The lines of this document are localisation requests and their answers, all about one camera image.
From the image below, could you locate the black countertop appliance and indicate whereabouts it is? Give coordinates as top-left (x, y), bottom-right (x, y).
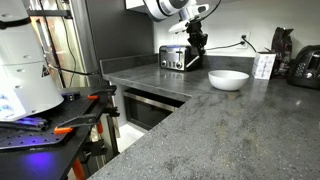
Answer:
top-left (285, 44), bottom-right (320, 91)

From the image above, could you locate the black cable bundle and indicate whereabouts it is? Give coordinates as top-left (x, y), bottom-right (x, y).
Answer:
top-left (0, 115), bottom-right (50, 133)

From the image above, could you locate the white wall outlet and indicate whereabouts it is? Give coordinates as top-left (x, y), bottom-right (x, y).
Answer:
top-left (237, 31), bottom-right (252, 50)

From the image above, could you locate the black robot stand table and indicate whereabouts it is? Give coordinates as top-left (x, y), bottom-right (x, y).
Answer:
top-left (0, 86), bottom-right (116, 180)

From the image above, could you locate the built-in black oven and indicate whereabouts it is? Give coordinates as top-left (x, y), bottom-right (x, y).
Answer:
top-left (122, 87), bottom-right (186, 132)

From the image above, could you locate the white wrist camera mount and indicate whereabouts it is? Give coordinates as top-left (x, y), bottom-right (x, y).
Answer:
top-left (167, 3), bottom-right (211, 35)

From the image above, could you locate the black appliance power cord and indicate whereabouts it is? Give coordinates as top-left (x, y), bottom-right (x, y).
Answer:
top-left (240, 35), bottom-right (258, 54)

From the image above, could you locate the white ceramic bowl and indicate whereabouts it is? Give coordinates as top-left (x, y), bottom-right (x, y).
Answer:
top-left (207, 69), bottom-right (250, 92)

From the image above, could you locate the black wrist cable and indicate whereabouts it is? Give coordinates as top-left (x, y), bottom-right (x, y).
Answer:
top-left (199, 0), bottom-right (223, 22)

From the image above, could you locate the black toaster power cord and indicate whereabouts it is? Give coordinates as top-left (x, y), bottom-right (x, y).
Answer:
top-left (203, 40), bottom-right (246, 52)

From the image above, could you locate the black horizontal shelf bar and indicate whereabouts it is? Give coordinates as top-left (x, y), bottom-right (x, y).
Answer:
top-left (23, 9), bottom-right (73, 20)

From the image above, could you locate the stainless steel refrigerator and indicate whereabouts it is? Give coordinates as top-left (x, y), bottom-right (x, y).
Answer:
top-left (69, 0), bottom-right (156, 88)

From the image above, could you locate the thin black hanging cable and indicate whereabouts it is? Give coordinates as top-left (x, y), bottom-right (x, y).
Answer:
top-left (61, 0), bottom-right (78, 88)

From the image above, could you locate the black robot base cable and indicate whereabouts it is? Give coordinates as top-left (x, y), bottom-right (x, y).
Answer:
top-left (47, 63), bottom-right (102, 77)

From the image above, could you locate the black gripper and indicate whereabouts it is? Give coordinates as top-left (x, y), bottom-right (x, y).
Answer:
top-left (185, 19), bottom-right (209, 58)

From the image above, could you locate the dark brown foil bag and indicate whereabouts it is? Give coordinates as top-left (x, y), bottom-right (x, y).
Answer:
top-left (270, 26), bottom-right (295, 80)

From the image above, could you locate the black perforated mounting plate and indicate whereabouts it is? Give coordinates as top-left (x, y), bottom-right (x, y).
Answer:
top-left (0, 95), bottom-right (112, 152)

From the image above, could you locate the small black box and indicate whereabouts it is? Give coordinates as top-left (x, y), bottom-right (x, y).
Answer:
top-left (61, 91), bottom-right (82, 103)

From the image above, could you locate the black clamp with orange handle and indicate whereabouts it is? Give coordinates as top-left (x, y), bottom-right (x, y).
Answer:
top-left (86, 84), bottom-right (118, 105)
top-left (52, 105), bottom-right (121, 136)

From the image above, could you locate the stainless steel toaster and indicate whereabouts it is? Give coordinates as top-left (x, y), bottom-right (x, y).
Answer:
top-left (158, 44), bottom-right (204, 73)

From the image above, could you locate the white printed carton box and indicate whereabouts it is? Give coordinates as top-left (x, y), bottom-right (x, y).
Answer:
top-left (251, 51), bottom-right (277, 81)

